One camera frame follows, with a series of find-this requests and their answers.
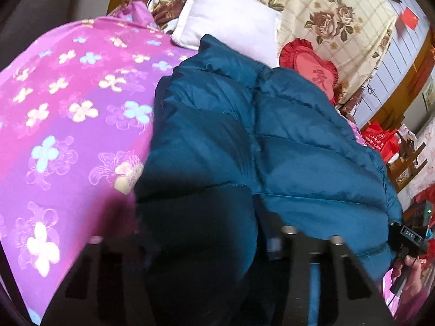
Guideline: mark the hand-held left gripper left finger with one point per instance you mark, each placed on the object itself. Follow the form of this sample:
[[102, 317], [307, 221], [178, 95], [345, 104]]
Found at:
[[102, 278]]

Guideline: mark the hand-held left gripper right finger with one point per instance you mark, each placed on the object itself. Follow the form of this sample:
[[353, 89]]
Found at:
[[302, 278]]

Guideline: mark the blue down jacket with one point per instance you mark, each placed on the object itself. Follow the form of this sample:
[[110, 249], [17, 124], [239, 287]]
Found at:
[[244, 163]]

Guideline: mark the person's right hand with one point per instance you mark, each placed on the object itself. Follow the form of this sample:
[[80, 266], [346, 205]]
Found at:
[[409, 271]]

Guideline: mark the wooden shelf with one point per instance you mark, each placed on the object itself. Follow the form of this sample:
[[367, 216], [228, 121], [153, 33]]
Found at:
[[406, 163]]

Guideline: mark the red shopping bag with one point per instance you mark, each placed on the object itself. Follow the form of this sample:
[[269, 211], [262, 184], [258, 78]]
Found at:
[[379, 139]]

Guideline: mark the pink floral bed sheet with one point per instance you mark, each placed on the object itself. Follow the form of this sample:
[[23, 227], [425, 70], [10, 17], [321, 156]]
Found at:
[[74, 119]]

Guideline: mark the red heart-shaped cushion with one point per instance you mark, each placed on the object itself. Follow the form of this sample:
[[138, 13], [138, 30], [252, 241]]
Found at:
[[314, 71]]

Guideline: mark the beige floral folded quilt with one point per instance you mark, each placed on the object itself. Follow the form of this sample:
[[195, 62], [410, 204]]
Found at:
[[323, 17]]

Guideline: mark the white pillow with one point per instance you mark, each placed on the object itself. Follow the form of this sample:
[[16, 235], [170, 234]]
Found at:
[[227, 20]]

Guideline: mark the grey wardrobe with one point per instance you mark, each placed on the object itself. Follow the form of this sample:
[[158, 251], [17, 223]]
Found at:
[[40, 3]]

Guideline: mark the brown floral pillow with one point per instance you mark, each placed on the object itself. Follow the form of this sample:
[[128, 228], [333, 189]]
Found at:
[[168, 3]]

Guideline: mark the small red wall sticker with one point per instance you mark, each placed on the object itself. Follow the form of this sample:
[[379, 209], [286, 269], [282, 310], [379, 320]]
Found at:
[[409, 18]]

